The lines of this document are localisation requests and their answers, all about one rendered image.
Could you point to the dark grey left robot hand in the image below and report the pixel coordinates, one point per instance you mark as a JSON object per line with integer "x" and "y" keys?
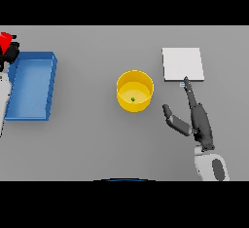
{"x": 11, "y": 51}

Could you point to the pale square metallic scale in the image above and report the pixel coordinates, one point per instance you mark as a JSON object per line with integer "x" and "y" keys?
{"x": 183, "y": 64}

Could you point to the red beaker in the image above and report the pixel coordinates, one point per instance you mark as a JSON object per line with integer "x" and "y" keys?
{"x": 5, "y": 40}

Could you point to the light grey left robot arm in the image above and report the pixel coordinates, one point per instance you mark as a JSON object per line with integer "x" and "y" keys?
{"x": 4, "y": 95}

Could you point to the blue tray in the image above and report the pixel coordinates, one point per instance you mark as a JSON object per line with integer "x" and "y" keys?
{"x": 30, "y": 85}

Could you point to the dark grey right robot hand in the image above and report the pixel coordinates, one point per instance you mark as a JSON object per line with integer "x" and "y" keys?
{"x": 200, "y": 121}

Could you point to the green nut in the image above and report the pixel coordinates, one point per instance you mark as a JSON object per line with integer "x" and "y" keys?
{"x": 133, "y": 99}

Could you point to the yellow bowl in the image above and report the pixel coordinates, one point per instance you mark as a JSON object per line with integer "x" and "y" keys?
{"x": 135, "y": 91}

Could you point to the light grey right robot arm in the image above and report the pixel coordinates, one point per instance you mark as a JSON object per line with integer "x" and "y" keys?
{"x": 211, "y": 167}

